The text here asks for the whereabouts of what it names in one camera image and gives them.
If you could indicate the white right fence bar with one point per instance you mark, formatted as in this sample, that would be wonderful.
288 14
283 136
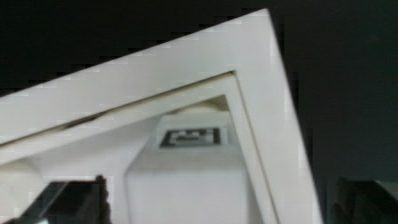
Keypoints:
271 110

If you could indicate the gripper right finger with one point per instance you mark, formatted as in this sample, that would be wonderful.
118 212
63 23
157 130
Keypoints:
367 205

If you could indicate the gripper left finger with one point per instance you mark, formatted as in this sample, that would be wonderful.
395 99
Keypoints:
70 204

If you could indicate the white square tabletop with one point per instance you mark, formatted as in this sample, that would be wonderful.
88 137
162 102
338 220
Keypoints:
105 144

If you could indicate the white fence bar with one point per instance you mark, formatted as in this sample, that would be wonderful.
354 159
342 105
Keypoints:
271 110
233 47

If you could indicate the white front fence bar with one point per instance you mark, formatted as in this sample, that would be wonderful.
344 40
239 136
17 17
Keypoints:
233 47

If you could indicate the white table leg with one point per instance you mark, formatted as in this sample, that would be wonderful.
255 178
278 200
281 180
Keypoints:
187 178

